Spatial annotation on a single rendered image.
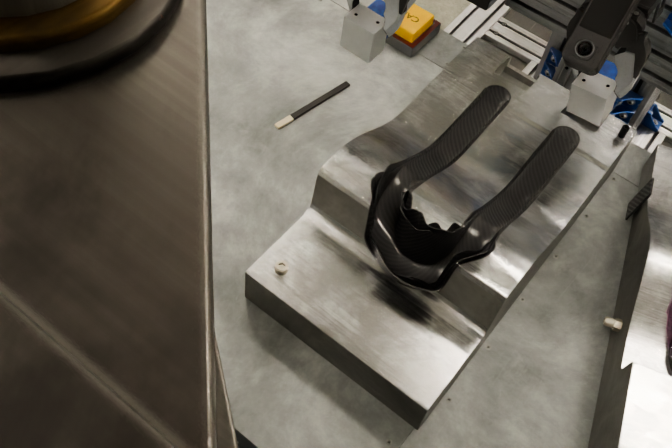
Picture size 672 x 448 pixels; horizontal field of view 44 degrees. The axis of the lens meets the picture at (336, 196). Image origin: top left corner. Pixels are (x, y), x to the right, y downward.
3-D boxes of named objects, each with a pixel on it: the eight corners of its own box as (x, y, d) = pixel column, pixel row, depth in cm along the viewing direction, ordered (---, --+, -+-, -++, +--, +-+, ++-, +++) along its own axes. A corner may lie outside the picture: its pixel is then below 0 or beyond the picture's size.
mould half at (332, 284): (463, 79, 127) (484, 12, 116) (613, 170, 119) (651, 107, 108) (244, 296, 101) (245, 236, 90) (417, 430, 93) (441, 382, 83)
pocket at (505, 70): (503, 73, 121) (510, 55, 118) (534, 92, 119) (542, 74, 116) (487, 90, 118) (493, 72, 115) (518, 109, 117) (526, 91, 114)
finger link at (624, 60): (657, 79, 108) (657, 22, 102) (636, 108, 106) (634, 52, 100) (635, 73, 110) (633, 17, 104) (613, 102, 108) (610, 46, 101)
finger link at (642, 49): (652, 74, 103) (651, 17, 96) (646, 82, 102) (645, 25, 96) (616, 66, 105) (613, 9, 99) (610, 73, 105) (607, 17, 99)
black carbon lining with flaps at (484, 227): (486, 89, 116) (504, 39, 109) (586, 150, 111) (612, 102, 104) (334, 246, 99) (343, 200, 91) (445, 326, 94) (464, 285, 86)
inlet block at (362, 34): (394, -1, 120) (400, -31, 116) (422, 16, 119) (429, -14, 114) (339, 45, 114) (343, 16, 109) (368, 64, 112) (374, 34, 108)
